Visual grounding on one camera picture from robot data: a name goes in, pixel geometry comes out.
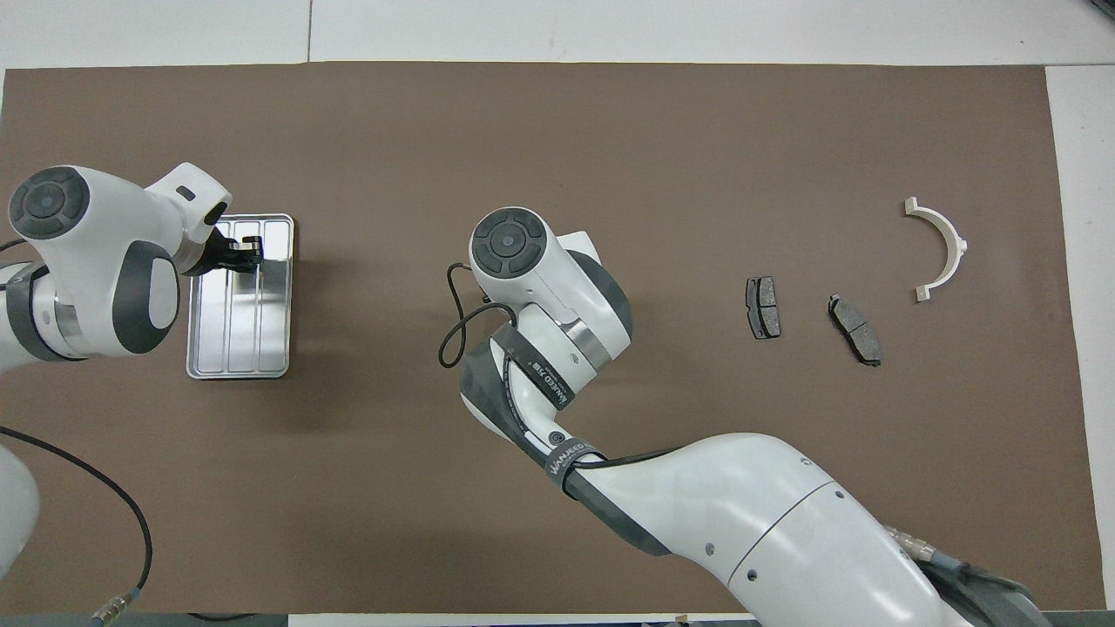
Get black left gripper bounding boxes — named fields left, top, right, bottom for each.
left=185, top=225, right=264, bottom=277

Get silver metal tray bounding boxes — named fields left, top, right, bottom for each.
left=186, top=213, right=295, bottom=381

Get brown table mat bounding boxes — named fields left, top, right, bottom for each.
left=0, top=61, right=1107, bottom=615

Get short grey brake pad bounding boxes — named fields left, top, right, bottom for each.
left=745, top=276, right=782, bottom=340

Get long grey brake pad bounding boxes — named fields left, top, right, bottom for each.
left=828, top=294, right=882, bottom=368

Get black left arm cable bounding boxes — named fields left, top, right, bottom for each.
left=0, top=425, right=154, bottom=627

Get white semicircular bracket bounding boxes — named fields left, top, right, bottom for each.
left=904, top=198, right=969, bottom=303

